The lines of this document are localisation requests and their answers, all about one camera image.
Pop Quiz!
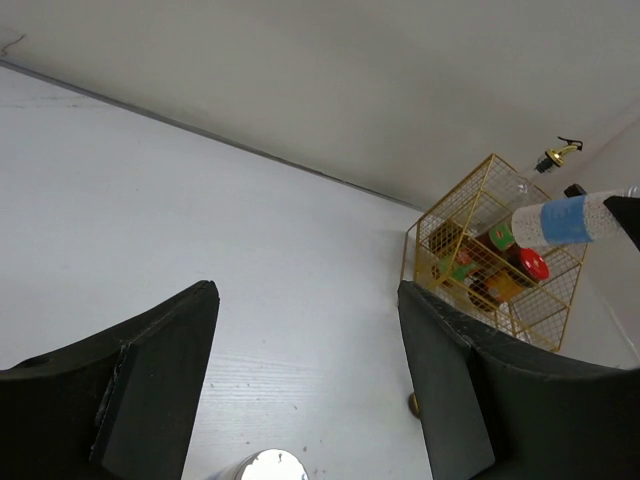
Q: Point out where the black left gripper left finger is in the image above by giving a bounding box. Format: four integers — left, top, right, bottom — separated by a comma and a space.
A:
1, 281, 219, 479

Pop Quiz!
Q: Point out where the green label sauce bottle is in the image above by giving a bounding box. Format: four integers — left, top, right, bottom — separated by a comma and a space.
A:
427, 221, 516, 288

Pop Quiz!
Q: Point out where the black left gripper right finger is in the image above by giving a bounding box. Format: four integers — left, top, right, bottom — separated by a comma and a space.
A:
398, 281, 639, 479

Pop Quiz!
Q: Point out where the red label vinegar bottle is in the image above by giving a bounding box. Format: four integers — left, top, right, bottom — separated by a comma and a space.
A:
564, 184, 587, 198

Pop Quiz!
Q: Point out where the red lid dark sauce jar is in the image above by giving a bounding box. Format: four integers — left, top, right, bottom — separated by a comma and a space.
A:
467, 248, 550, 312

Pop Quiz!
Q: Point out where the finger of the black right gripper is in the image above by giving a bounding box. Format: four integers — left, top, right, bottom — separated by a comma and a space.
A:
604, 196, 640, 250

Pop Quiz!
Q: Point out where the blue label shaker jar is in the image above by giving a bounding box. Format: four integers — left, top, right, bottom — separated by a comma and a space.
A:
206, 448, 309, 480
510, 186, 639, 248

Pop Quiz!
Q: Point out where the yellow wire basket rack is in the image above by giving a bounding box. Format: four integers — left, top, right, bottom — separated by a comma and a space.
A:
400, 154, 587, 352

